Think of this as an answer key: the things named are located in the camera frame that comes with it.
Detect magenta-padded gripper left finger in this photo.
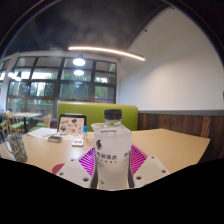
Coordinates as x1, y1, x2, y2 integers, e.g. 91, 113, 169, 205
55, 146, 98, 189

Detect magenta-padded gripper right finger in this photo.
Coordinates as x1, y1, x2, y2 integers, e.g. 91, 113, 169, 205
128, 144, 172, 188

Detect clear water bottle black cap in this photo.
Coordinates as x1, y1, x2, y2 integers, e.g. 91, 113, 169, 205
91, 108, 133, 191

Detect small dark flat box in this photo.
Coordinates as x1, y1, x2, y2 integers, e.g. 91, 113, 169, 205
47, 134, 64, 144

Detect black framed tablet display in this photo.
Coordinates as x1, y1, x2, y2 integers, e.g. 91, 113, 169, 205
57, 113, 88, 137

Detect green upholstered bench backrest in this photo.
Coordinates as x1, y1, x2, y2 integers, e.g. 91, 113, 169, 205
56, 101, 139, 132

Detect white paper sheets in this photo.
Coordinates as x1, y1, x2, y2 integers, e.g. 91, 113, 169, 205
27, 127, 58, 140

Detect speckled green patterned mug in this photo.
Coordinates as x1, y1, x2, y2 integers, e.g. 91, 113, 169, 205
3, 133, 29, 164

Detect light wooden dining table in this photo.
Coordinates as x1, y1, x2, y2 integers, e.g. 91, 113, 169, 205
12, 112, 43, 133

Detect wooden chairs green seats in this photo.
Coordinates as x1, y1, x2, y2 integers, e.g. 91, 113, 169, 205
0, 111, 53, 134

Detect long linear ceiling light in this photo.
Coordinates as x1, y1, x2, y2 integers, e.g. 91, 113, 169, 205
68, 45, 146, 62

